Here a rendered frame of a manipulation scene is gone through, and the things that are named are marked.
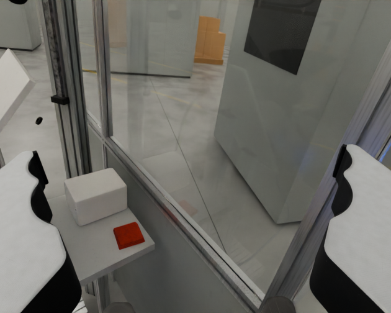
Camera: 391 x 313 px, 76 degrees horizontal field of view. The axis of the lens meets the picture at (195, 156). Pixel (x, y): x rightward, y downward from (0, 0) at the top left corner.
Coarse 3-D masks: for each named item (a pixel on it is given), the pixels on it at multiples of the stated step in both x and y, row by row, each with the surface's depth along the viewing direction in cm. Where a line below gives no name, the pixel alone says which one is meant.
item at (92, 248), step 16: (64, 208) 86; (128, 208) 90; (64, 224) 80; (96, 224) 82; (112, 224) 83; (64, 240) 75; (80, 240) 76; (96, 240) 76; (112, 240) 77; (80, 256) 71; (96, 256) 72; (112, 256) 73; (128, 256) 73; (80, 272) 67; (96, 272) 68
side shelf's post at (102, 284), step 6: (102, 276) 97; (96, 282) 99; (102, 282) 99; (108, 282) 100; (96, 288) 102; (102, 288) 99; (108, 288) 102; (102, 294) 101; (108, 294) 104; (102, 300) 103; (108, 300) 106; (102, 306) 105; (102, 312) 108
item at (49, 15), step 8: (48, 0) 69; (48, 8) 70; (48, 16) 71; (48, 24) 72; (48, 32) 73; (56, 40) 75; (56, 48) 76; (56, 56) 77; (56, 64) 78; (56, 72) 79; (56, 80) 81; (56, 88) 82; (56, 96) 83; (64, 96) 84; (64, 104) 83
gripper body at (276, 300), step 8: (280, 296) 5; (112, 304) 5; (120, 304) 5; (128, 304) 5; (264, 304) 5; (272, 304) 5; (280, 304) 5; (288, 304) 5; (104, 312) 5; (112, 312) 5; (120, 312) 5; (128, 312) 5; (264, 312) 5; (272, 312) 5; (280, 312) 5; (288, 312) 5
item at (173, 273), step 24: (96, 144) 115; (96, 168) 125; (120, 168) 97; (144, 192) 85; (144, 216) 90; (168, 240) 79; (144, 264) 102; (168, 264) 83; (192, 264) 70; (120, 288) 145; (144, 288) 110; (168, 288) 88; (192, 288) 73; (216, 288) 63; (144, 312) 119; (168, 312) 94; (192, 312) 77; (216, 312) 66; (240, 312) 57
